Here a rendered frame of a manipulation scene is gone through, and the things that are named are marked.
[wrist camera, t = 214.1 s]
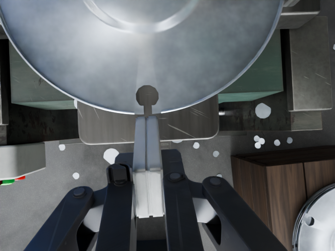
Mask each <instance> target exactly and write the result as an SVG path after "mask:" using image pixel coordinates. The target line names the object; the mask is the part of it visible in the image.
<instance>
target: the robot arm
mask: <svg viewBox="0 0 335 251"><path fill-rule="evenodd" d="M106 174H107V181H108V185H107V186H106V187H105V188H103V189H100V190H97V191H93V189H92V188H90V187H88V186H79V187H75V188H73V189H71V190H70V191H69V192H68V193H67V194H66V195H65V197H64V198H63V199H62V200H61V202H60V203H59V204H58V206H57V207H56V208H55V210H54V211H53V212H52V214H51V215H50V216H49V218H48V219H47V220H46V222H45V223H44V224H43V226H42V227H41V228H40V229H39V231H38V232H37V233H36V235H35V236H34V237H33V239H32V240H31V241H30V243H29V244H28V245H27V247H26V248H25V249H24V251H91V250H92V248H93V246H94V244H95V242H96V240H97V244H96V249H95V251H136V247H137V217H139V218H148V217H149V216H151V215H153V217H160V216H163V215H165V228H166V237H167V251H204V248H203V244H202V239H201V235H200V231H199V226H198V222H201V223H202V226H203V228H204V230H205V231H206V233H207V235H208V236H209V238H210V240H211V241H212V243H213V245H214V247H215V248H216V250H217V251H288V250H287V249H286V248H285V247H284V246H283V245H282V243H281V242H280V241H279V240H278V239H277V238H276V236H275V235H274V234H273V233H272V232H271V231H270V230H269V228H268V227H267V226H266V225H265V224H264V223H263V222H262V220H261V219H260V218H259V217H258V216H257V215H256V214H255V212H254V211H253V210H252V209H251V208H250V207H249V206H248V204H247V203H246V202H245V201H244V200H243V199H242V197H241V196H240V195H239V194H238V193H237V192H236V191H235V189H234V188H233V187H232V186H231V185H230V184H229V183H228V181H227V180H225V179H224V178H222V177H219V176H209V177H206V178H205V179H204V180H203V182H202V183H199V182H194V181H191V180H189V179H188V177H187V175H186V174H185V171H184V167H183V162H182V157H181V153H180V152H179V151H178V150H177V149H163V150H161V144H160V134H159V124H158V117H156V116H149V117H148V118H145V117H138V118H137V119H136V127H135V142H134V152H127V153H119V154H118V155H117V156H116V157H115V162H114V164H111V165H109V166H108V167H107V169H106Z"/></svg>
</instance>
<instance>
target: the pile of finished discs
mask: <svg viewBox="0 0 335 251"><path fill-rule="evenodd" d="M292 245H294V248H293V251H335V183H333V184H330V185H328V186H326V187H324V188H322V189H320V190H319V191H317V192H316V193H315V194H313V195H312V196H311V197H310V198H309V199H308V200H307V201H306V202H305V204H304V205H303V206H302V208H301V209H300V211H299V213H298V215H297V218H296V220H295V223H294V228H293V234H292Z"/></svg>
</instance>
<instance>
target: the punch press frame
mask: <svg viewBox="0 0 335 251"><path fill-rule="evenodd" d="M9 62H10V86H11V103H13V104H19V105H24V106H29V107H34V108H39V109H44V110H65V109H77V108H76V107H75V106H74V100H75V99H74V98H72V97H70V96H68V95H66V94H64V93H62V92H61V91H59V90H58V89H56V88H54V87H53V86H52V85H50V84H49V83H47V82H46V81H45V80H44V79H42V78H41V77H40V76H39V75H38V74H37V73H36V72H35V71H34V70H32V68H31V67H30V66H29V65H28V64H27V63H26V62H25V61H24V60H23V58H22V57H21V56H20V55H19V53H18V52H17V51H16V49H15V48H14V46H13V45H12V43H11V42H10V40H9ZM281 91H283V73H282V55H281V38H280V29H275V30H274V32H273V34H272V36H271V38H270V40H269V42H268V44H267V45H266V47H265V48H264V50H263V51H262V53H261V54H260V56H259V57H258V58H257V59H256V61H255V62H254V63H253V64H252V65H251V66H250V68H249V69H248V70H247V71H246V72H245V73H244V74H243V75H242V76H240V77H239V78H238V79H237V80H236V81H235V82H233V83H232V84H231V85H229V86H228V87H227V88H225V89H224V90H222V91H221V92H219V93H218V103H219V104H220V103H222V102H239V101H253V100H256V99H259V98H262V97H265V96H269V95H272V94H275V93H278V92H281ZM224 113H225V110H224V108H219V116H223V115H224Z"/></svg>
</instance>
